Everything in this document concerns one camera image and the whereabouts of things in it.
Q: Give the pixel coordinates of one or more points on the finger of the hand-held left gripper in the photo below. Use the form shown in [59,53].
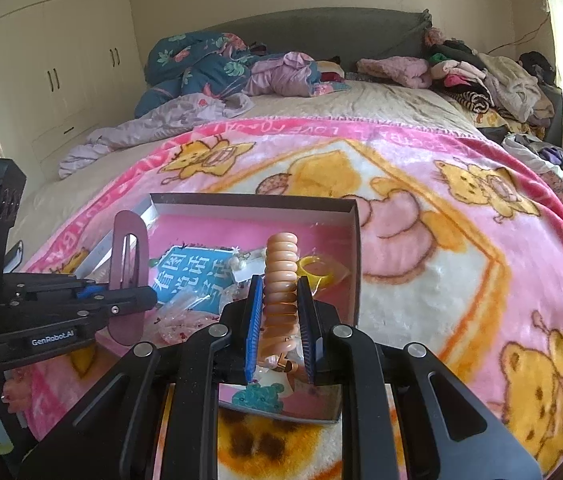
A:
[89,291]
[131,302]

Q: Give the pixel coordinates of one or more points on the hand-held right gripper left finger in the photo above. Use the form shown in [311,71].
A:
[254,330]

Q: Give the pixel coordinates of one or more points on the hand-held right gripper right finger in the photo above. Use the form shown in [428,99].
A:
[309,330]

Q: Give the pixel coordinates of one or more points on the grey cardboard tray pink bottom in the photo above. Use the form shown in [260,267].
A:
[201,232]

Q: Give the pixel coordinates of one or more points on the clear plastic packets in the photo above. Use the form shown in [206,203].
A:
[176,327]

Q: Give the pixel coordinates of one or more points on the clear plastic bag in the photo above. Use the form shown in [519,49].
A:
[191,302]

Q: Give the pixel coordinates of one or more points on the teal bear hair clip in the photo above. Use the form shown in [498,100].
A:
[256,395]

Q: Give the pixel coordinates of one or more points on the yellow rings in clear bag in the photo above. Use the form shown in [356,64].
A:
[311,265]

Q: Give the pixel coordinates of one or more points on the clear bag of pearl earrings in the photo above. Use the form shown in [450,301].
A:
[241,265]

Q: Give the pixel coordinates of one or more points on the pink printed bear blanket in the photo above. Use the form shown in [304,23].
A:
[461,260]

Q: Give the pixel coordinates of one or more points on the lilac cloth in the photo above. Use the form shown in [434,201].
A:
[161,115]

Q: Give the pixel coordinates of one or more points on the cream wardrobe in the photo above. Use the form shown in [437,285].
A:
[61,35]

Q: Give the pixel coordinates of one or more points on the blue floral quilt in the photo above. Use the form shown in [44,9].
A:
[196,70]

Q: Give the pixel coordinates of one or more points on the bed with beige sheet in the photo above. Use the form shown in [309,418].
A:
[386,100]

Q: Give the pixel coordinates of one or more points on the pink jacket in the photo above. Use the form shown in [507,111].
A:
[286,72]

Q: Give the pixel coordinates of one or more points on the pink towel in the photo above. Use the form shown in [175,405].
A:
[396,70]

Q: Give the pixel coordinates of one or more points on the white purple clothes heap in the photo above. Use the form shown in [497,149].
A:
[546,157]

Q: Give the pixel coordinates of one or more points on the grey headboard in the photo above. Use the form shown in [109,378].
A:
[351,35]

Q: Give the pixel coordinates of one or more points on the pile of mixed clothes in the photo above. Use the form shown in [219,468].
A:
[506,85]

